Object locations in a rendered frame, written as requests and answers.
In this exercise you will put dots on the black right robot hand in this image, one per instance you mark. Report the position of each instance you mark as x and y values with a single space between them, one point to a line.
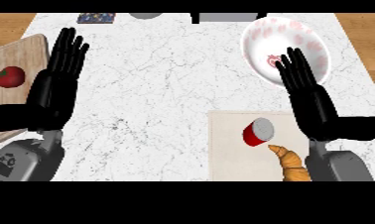
311 102

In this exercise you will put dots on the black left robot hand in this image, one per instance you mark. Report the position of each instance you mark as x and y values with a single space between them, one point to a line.
53 86

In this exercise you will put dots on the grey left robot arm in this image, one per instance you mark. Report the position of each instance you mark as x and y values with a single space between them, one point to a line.
29 158

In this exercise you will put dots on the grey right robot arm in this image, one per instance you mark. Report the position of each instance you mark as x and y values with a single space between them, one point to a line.
336 165

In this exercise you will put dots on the red can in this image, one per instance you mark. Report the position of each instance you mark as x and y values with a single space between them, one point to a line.
257 132

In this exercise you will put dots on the white bowl with pink print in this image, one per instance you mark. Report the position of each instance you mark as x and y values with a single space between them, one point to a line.
282 49

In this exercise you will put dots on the beige placemat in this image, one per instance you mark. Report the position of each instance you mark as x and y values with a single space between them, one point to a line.
248 162

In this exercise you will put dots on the wooden cutting board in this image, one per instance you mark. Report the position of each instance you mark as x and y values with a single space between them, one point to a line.
19 79

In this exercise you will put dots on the red tomato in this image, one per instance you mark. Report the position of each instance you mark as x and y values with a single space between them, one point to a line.
10 76

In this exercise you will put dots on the golden croissant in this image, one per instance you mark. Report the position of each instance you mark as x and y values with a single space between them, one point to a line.
291 165

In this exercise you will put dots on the dark blue patterned box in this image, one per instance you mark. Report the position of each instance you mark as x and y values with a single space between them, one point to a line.
96 18

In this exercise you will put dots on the grey round object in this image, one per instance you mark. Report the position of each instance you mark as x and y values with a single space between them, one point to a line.
144 16

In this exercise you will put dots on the grey and black appliance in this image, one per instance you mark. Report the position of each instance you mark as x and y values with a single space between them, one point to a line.
226 17

